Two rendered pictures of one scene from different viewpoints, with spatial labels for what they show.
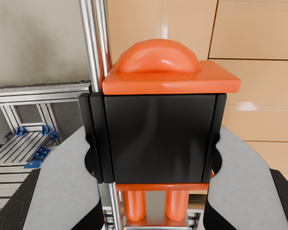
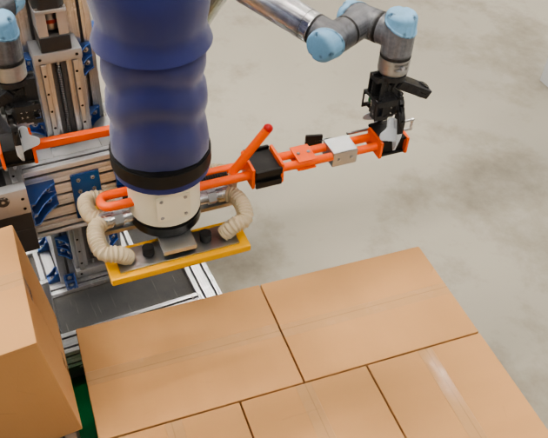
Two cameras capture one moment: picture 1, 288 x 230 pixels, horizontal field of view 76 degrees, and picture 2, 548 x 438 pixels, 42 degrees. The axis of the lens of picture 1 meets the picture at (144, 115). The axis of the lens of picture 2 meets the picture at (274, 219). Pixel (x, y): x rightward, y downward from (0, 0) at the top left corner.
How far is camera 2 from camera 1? 186 cm
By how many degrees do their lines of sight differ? 61
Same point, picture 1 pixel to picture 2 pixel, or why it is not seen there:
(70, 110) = (172, 287)
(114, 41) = (333, 270)
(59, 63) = (228, 286)
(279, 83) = not seen: outside the picture
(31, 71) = not seen: hidden behind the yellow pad
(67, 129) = (130, 288)
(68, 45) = not seen: hidden behind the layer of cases
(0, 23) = (257, 222)
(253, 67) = (385, 421)
